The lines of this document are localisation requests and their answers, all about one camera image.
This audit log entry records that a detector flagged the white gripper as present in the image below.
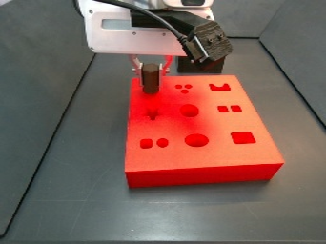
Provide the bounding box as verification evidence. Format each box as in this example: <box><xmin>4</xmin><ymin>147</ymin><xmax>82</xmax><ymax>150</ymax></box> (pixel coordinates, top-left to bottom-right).
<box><xmin>78</xmin><ymin>0</ymin><xmax>214</xmax><ymax>81</ymax></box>

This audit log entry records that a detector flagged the dark brown hexagonal peg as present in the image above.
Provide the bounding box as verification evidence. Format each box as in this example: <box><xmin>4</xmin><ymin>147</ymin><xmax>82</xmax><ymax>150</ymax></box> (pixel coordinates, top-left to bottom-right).
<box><xmin>142</xmin><ymin>63</ymin><xmax>159</xmax><ymax>94</ymax></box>

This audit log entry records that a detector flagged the red shape sorting block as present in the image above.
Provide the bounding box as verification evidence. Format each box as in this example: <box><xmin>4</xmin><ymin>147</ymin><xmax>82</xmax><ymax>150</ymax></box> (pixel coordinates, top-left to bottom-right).
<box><xmin>125</xmin><ymin>75</ymin><xmax>285</xmax><ymax>188</ymax></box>

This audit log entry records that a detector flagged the black camera cable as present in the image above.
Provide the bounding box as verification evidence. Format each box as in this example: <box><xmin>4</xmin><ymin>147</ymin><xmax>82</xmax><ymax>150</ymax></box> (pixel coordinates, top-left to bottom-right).
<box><xmin>94</xmin><ymin>0</ymin><xmax>209</xmax><ymax>63</ymax></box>

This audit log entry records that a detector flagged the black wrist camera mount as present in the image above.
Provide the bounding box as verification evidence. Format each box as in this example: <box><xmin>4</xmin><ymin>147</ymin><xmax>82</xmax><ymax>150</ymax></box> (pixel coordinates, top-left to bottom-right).
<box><xmin>131</xmin><ymin>10</ymin><xmax>232</xmax><ymax>65</ymax></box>

